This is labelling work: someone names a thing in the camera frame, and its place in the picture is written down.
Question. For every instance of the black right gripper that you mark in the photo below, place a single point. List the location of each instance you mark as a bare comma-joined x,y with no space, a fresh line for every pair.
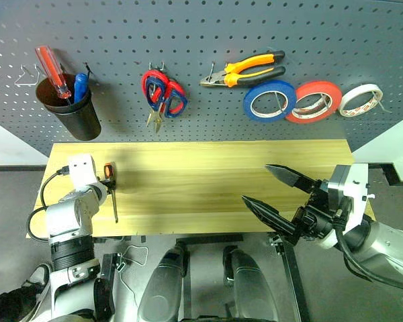
322,218

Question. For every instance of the dark grey rounded robot leg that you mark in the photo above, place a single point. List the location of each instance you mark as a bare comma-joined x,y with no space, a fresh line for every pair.
250,285
161,288

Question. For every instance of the thin steel tape hook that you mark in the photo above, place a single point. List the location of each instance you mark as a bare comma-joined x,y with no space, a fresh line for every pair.
384,108
279,102
326,102

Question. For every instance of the dark brown tool cup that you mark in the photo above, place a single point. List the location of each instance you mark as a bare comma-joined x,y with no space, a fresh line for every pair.
82,124

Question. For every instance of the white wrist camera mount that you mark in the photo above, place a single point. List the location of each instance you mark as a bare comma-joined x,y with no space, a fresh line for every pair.
82,171
358,194

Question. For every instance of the grey perforated pegboard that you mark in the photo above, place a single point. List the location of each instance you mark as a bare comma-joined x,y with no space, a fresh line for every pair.
201,27

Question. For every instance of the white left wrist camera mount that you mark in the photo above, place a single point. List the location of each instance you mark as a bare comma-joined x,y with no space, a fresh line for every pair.
82,171

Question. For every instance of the metal table frame rail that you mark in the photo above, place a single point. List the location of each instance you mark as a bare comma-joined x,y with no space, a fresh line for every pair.
293,275
104,288

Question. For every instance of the blue tape roll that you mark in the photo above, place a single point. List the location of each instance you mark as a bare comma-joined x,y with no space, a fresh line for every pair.
255,94

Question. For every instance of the white tape roll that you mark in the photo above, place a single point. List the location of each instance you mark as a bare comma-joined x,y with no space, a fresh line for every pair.
356,92

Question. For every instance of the black table frame bar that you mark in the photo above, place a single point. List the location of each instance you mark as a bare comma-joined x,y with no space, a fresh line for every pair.
394,172

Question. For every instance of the steel scissors pegboard hook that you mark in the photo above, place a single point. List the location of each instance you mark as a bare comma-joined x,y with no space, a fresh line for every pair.
151,65

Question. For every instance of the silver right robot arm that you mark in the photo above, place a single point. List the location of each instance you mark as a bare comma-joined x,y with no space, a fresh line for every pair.
386,245

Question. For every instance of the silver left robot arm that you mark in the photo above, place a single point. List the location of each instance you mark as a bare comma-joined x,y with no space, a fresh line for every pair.
70,214

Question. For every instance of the red tape roll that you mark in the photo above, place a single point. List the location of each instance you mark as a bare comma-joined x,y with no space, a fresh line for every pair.
334,92

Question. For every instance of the dark cup holder hook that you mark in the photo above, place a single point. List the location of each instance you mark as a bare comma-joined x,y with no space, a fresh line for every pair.
89,69

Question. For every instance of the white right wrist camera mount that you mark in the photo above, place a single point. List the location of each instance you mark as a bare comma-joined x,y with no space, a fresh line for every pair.
358,194

